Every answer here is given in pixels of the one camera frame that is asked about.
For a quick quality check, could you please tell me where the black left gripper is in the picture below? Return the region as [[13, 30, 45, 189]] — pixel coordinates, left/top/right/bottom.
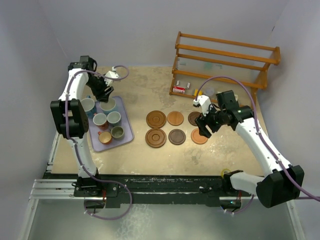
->
[[86, 75, 114, 103]]

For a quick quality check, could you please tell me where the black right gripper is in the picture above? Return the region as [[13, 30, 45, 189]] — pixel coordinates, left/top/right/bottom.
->
[[195, 102, 226, 138]]

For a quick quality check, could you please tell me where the light orange wood coaster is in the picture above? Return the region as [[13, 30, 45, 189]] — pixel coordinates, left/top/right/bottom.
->
[[190, 128, 208, 145]]

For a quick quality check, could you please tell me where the dark wood coaster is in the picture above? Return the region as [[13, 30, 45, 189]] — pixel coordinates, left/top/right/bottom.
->
[[188, 111, 201, 126]]

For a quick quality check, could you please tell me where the light blue mug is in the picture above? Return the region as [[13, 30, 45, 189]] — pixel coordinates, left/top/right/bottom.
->
[[99, 97, 118, 115]]

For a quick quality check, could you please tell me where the large blue mug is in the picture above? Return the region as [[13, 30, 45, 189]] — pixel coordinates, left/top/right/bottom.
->
[[80, 97, 97, 119]]

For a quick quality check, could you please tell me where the dark walnut coaster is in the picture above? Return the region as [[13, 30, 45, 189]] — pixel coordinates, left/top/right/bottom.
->
[[168, 129, 186, 145]]

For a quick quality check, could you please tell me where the large brown ringed coaster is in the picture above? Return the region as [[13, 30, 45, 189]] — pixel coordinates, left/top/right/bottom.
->
[[146, 110, 167, 128]]

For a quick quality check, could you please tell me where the large brown grooved coaster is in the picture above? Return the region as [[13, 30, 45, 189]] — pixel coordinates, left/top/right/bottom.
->
[[145, 128, 167, 148]]

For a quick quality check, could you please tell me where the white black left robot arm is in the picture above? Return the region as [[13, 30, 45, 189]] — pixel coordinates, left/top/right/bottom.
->
[[50, 55, 114, 196]]

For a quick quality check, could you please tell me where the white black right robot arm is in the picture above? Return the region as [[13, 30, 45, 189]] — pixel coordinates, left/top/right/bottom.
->
[[193, 90, 305, 208]]

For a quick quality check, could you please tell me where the teal blue cup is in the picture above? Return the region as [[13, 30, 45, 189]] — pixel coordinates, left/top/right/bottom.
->
[[107, 111, 122, 126]]

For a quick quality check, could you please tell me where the olive green cup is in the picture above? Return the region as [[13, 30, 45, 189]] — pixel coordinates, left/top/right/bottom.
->
[[110, 126, 125, 141]]

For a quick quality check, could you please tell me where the orange brown cup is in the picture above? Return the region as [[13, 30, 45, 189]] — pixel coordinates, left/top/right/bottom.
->
[[98, 131, 112, 145]]

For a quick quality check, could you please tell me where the yellow small container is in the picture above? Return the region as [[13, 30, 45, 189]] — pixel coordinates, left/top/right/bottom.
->
[[194, 89, 202, 96]]

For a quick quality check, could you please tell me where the clear plastic jar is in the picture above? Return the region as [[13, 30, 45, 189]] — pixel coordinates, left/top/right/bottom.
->
[[204, 87, 215, 99]]

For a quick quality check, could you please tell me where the red white box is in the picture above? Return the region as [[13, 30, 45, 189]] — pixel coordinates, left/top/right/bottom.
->
[[172, 85, 186, 94]]

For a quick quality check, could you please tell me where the yellow tape roll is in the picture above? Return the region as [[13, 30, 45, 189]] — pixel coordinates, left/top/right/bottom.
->
[[221, 168, 231, 178]]

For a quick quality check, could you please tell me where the lavender plastic tray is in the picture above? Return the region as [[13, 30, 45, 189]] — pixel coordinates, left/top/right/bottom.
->
[[88, 96, 134, 152]]

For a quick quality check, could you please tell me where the wooden shelf rack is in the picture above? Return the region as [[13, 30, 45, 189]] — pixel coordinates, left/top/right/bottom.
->
[[169, 32, 281, 105]]

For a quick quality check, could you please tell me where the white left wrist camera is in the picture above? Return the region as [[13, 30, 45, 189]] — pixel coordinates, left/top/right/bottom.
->
[[103, 66, 120, 87]]

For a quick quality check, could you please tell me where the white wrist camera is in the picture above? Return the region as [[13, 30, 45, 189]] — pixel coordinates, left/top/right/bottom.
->
[[103, 66, 120, 87], [192, 95, 213, 117]]

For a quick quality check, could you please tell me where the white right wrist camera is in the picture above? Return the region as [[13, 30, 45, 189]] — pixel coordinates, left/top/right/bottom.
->
[[192, 95, 213, 117]]

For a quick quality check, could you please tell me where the red handled white cup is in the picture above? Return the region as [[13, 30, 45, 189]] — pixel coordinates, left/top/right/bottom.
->
[[92, 113, 109, 131]]

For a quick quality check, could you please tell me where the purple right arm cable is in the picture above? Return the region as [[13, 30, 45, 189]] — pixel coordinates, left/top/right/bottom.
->
[[196, 76, 320, 202]]

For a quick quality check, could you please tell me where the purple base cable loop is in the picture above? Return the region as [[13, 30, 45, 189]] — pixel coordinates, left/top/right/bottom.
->
[[83, 179, 133, 222]]

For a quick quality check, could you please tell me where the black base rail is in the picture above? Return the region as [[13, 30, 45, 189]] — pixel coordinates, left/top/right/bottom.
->
[[74, 172, 252, 208]]

